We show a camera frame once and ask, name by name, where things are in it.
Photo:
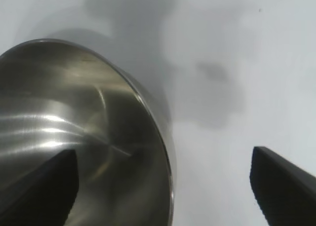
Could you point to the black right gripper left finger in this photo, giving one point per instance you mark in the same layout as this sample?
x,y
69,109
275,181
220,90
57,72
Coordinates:
x,y
37,196

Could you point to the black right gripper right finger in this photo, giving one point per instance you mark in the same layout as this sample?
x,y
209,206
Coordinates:
x,y
286,194

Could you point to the stainless steel bowl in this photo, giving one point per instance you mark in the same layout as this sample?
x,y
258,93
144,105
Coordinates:
x,y
74,100

